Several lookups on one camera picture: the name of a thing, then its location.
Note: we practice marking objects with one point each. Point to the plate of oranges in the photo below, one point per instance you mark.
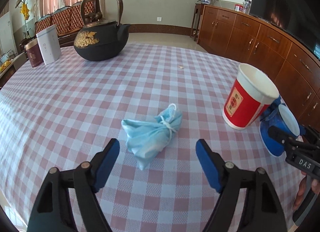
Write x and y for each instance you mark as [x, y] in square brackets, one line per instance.
[5, 66]

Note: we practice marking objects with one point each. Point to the long wooden sideboard cabinet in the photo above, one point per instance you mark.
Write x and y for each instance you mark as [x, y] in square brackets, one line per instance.
[250, 29]

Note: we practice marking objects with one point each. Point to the maroon tea tin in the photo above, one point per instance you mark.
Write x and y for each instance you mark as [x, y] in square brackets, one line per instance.
[33, 55]

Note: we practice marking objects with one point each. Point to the yellow flower floor lamp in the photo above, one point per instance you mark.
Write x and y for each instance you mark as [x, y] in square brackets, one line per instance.
[24, 10]

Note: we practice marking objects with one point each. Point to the person's right hand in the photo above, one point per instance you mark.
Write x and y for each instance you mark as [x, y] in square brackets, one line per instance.
[300, 192]

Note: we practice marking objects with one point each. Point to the white tea tin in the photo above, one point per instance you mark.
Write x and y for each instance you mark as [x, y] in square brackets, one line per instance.
[48, 47]

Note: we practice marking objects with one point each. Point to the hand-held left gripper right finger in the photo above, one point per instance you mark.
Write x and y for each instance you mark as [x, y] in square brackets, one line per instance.
[207, 162]

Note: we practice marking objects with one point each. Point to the pink checkered tablecloth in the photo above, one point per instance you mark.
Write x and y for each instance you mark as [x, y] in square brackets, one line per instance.
[75, 97]

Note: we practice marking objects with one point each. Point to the low wooden cabinet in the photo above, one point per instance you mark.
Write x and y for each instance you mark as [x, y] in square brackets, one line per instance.
[12, 72]

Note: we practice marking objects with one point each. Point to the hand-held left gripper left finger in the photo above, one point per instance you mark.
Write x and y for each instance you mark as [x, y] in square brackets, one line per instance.
[110, 162]

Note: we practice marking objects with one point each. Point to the red paper cup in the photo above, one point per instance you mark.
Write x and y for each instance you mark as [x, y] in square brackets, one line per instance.
[242, 102]

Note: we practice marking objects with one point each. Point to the black cast iron teapot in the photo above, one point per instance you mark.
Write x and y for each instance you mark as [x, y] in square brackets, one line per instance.
[100, 44]

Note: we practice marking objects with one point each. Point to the glass vase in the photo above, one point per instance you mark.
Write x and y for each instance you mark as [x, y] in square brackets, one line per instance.
[246, 7]

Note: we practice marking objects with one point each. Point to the blue face mask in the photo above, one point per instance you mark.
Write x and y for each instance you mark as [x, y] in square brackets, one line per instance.
[147, 137]

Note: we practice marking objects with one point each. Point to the blue round tub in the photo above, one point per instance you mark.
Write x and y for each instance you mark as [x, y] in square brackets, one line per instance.
[272, 134]

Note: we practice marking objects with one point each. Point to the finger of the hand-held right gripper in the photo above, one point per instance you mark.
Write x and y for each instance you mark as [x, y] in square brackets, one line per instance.
[312, 134]
[280, 135]

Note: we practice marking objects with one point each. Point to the wooden sofa with patterned cushions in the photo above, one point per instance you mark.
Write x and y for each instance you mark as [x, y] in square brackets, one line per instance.
[65, 19]

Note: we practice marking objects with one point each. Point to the white board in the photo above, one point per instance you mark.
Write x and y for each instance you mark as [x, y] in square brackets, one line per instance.
[7, 32]

